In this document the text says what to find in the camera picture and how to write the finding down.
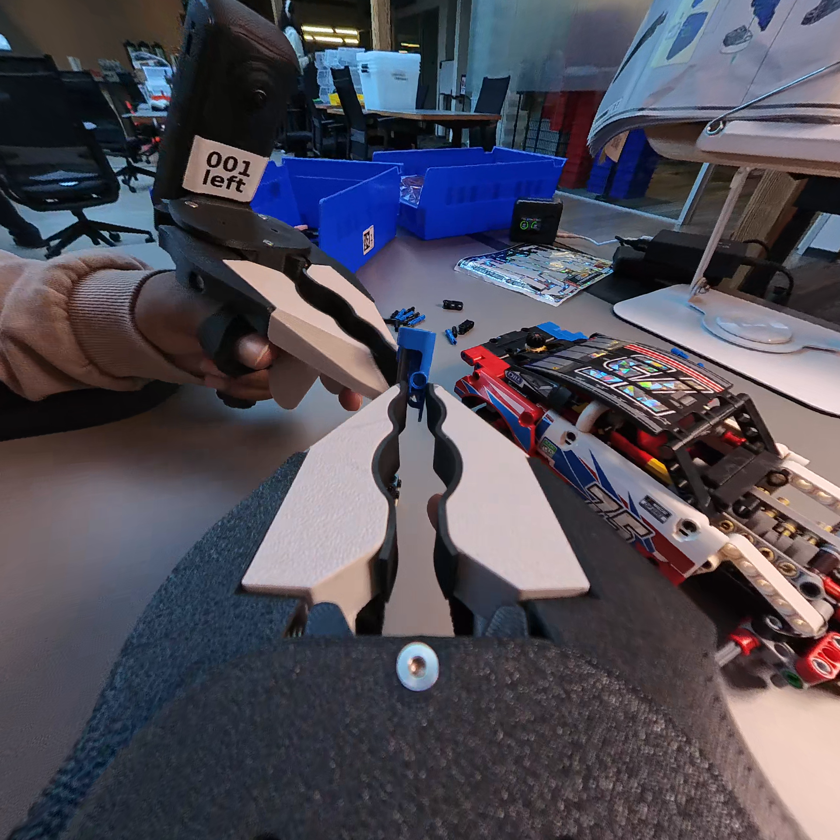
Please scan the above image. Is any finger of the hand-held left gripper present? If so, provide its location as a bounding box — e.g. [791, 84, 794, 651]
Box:
[222, 259, 392, 400]
[297, 262, 400, 389]

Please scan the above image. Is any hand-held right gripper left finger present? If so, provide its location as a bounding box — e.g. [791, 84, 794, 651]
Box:
[241, 384, 403, 634]

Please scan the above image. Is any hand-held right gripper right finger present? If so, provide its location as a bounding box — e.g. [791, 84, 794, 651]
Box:
[427, 385, 592, 635]

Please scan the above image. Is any blue lego panel piece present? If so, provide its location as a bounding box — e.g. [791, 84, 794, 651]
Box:
[395, 326, 438, 421]

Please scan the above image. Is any lego race car model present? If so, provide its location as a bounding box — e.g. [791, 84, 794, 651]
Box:
[453, 321, 840, 691]

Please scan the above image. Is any person's left forearm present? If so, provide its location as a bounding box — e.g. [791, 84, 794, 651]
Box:
[0, 249, 156, 402]

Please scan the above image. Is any lego sticker sheet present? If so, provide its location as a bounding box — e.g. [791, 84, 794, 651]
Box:
[454, 242, 615, 308]

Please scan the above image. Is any lego instruction booklet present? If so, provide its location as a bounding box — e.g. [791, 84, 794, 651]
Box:
[585, 0, 840, 159]

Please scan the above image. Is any person's left hand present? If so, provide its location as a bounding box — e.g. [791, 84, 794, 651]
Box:
[134, 269, 365, 413]

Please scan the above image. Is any blue bin with tag label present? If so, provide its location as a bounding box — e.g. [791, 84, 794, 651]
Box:
[252, 157, 403, 274]

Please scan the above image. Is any black office chair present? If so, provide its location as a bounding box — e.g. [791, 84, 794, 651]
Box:
[0, 55, 156, 259]
[330, 64, 396, 162]
[469, 75, 512, 152]

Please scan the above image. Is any large blue storage bin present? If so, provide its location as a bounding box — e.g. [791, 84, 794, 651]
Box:
[371, 146, 568, 242]

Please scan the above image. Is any white storage box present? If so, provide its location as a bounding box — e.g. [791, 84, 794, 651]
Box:
[357, 50, 423, 112]

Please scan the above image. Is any black charger with green display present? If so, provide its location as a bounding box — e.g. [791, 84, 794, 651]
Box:
[510, 198, 564, 245]

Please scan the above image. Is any long work table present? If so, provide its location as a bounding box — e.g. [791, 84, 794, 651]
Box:
[315, 105, 504, 149]

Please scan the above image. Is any white book stand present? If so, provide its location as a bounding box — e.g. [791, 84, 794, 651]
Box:
[613, 62, 840, 418]

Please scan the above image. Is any black power adapter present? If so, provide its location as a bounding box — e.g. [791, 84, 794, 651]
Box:
[613, 229, 796, 298]

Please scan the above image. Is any wire rack with coloured bins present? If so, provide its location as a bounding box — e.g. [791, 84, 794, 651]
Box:
[518, 90, 658, 202]

